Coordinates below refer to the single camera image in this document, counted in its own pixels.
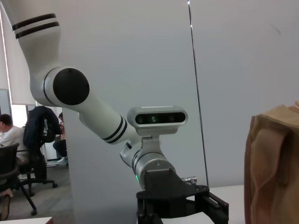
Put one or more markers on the seated person in dark trousers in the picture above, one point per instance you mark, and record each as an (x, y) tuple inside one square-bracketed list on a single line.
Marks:
[(61, 147)]

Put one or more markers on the black jacket with lettering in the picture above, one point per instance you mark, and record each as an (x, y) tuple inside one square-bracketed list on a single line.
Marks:
[(37, 130)]

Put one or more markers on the seated person in white shirt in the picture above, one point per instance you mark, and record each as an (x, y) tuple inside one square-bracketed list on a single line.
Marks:
[(12, 137)]

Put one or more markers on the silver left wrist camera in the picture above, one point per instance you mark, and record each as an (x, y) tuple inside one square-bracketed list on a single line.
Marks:
[(158, 119)]

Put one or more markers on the black mesh office chair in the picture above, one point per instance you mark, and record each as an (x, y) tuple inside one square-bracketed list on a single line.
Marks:
[(8, 158)]

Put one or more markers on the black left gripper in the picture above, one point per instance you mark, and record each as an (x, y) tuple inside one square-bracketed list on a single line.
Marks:
[(163, 186)]

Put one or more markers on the khaki canvas food bag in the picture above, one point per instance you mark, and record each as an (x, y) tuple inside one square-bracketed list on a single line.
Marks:
[(271, 175)]

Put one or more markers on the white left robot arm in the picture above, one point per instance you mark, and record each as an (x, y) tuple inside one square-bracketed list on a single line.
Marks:
[(98, 116)]

